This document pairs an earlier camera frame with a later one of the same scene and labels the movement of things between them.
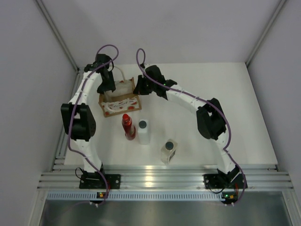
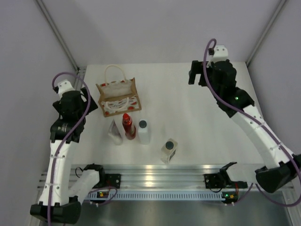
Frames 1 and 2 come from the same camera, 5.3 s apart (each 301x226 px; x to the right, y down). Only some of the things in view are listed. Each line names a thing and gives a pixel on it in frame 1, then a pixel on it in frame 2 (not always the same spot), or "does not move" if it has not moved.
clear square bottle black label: x=168 y=150 does not move
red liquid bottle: x=128 y=127 does not move
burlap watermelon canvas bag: x=122 y=100 does not move
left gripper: x=110 y=86 -> x=85 y=96
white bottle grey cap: x=143 y=132 does not move
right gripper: x=139 y=90 -> x=196 y=68
